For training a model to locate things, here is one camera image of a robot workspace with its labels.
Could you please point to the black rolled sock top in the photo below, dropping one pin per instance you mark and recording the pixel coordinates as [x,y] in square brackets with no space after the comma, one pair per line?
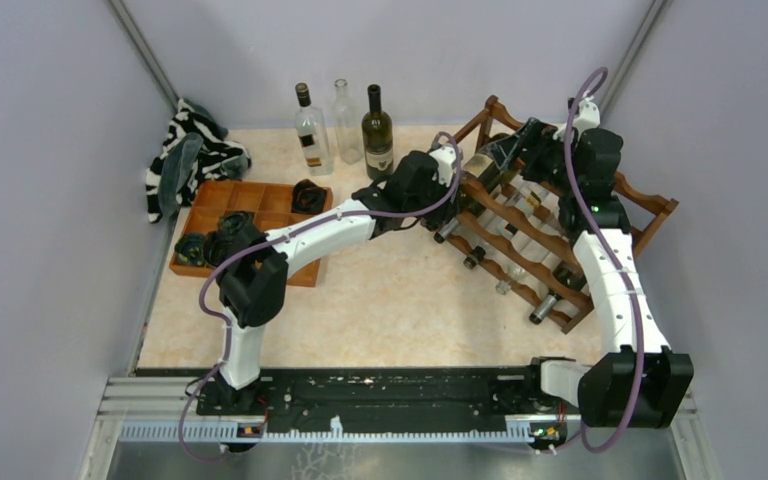
[308,198]

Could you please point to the olive wine bottle grey cap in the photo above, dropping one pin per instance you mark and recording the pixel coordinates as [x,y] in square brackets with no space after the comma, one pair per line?
[565,275]

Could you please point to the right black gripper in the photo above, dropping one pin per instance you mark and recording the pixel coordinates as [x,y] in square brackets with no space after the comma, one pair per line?
[534,136]

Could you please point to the dark rolled sock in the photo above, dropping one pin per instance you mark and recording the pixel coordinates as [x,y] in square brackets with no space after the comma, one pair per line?
[230,224]
[219,246]

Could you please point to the dark green wine bottle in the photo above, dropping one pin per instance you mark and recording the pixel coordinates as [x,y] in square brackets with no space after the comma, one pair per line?
[488,164]

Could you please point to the green wine bottle silver neck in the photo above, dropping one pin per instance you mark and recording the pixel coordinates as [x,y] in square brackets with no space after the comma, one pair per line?
[453,225]

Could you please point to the dark rolled sock front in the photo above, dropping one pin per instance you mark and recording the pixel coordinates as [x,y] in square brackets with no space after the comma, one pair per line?
[219,246]

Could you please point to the dark wine bottle black cap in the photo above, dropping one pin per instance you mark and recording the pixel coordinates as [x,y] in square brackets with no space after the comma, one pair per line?
[377,133]

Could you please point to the grey blue cloth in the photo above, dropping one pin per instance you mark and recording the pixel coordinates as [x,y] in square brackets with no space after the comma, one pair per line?
[176,171]

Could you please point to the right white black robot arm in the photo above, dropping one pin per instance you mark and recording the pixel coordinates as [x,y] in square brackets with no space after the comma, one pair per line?
[639,382]

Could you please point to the dark rolled sock middle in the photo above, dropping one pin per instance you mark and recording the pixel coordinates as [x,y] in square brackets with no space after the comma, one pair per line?
[230,224]

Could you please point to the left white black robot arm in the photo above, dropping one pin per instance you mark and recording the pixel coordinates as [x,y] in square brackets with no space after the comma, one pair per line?
[252,282]

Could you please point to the slim clear glass bottle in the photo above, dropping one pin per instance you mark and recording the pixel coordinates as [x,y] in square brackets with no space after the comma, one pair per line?
[530,250]

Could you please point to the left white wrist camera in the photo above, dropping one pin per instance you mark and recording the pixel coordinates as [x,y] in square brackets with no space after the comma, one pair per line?
[445,156]

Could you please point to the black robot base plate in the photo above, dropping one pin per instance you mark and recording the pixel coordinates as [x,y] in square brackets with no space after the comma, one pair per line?
[386,400]

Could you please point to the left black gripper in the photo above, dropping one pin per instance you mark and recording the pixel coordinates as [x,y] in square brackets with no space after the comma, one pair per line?
[446,214]

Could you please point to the clear square spirit bottle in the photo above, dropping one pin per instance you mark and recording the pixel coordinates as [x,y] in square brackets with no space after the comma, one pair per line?
[312,134]

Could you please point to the zebra striped cloth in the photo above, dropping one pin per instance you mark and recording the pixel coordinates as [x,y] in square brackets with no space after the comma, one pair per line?
[219,159]

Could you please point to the teal rolled sock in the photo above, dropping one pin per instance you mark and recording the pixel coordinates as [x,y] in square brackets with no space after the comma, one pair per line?
[189,250]

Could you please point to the brown wooden wine rack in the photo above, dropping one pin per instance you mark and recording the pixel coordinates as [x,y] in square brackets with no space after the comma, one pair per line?
[544,227]

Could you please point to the grey cable comb strip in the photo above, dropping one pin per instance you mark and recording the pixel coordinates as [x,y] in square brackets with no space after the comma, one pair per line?
[229,430]

